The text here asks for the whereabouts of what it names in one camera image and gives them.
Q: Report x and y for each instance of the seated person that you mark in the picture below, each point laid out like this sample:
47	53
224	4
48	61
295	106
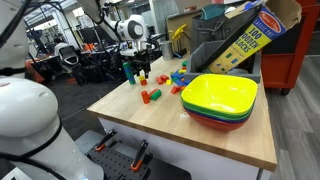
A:
60	46

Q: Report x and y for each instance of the red tool cart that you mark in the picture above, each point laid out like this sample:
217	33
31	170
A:
300	50

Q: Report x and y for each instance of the brown cardboard box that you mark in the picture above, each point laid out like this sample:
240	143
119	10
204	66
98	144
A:
181	18

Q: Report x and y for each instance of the yellow wooden cube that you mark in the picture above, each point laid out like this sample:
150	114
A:
168	82
141	78

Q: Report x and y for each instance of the black perforated plate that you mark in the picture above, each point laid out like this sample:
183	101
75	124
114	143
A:
116	165

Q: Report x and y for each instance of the red plastic bowl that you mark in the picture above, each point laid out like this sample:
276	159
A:
216	126

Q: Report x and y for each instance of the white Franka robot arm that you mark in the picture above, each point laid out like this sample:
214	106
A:
26	113

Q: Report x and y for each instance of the black clamp orange tip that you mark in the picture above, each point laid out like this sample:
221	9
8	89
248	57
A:
140	155
106	139

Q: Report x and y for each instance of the blue wooden block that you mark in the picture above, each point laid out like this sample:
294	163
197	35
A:
176	76
181	82
130	77
127	69

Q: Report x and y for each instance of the green wooden block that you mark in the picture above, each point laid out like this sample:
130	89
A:
132	81
184	63
126	65
128	73

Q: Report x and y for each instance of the yellow plastic bowl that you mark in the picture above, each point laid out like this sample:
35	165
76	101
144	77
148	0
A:
216	93

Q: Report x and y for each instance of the green wooden cylinder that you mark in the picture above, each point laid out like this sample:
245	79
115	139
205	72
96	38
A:
156	95

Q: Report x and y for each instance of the green plastic bowl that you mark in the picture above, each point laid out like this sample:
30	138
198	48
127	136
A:
200	111

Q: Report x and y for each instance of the small red wooden block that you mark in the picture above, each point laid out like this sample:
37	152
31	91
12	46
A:
184	68

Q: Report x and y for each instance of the long red wooden block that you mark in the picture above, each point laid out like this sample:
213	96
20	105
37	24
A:
151	92
145	97

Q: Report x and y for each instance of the red wooden cube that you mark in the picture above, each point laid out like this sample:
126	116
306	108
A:
143	83

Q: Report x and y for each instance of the red triangular wooden block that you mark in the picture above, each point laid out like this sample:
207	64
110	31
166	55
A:
175	90

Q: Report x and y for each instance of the metal cylinder cup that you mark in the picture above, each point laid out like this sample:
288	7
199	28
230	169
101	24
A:
167	50

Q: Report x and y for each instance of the black office chair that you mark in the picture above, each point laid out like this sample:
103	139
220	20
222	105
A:
68	56

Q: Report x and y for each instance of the orange wooden block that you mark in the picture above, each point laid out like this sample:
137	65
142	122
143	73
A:
182	88

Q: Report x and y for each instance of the blue plastic bowl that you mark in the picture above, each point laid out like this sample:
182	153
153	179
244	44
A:
213	119

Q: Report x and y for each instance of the wooden blocks cardboard box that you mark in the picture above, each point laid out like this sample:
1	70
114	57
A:
253	36

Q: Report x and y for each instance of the small white scrap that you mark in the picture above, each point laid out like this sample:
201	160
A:
184	115

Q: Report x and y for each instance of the dark grey fabric basket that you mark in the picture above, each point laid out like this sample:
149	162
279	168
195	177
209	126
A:
206	30

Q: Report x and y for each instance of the long yellow wooden block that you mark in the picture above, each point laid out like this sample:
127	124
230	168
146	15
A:
182	71

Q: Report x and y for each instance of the yellow tool on stand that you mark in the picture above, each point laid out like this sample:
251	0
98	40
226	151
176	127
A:
178	31

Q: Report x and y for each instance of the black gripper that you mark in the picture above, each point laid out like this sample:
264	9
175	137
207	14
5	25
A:
141	60

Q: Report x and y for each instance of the grey plastic bin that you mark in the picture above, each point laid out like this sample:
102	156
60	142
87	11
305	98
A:
200	55

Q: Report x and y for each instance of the teal object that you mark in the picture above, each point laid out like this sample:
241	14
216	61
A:
212	11

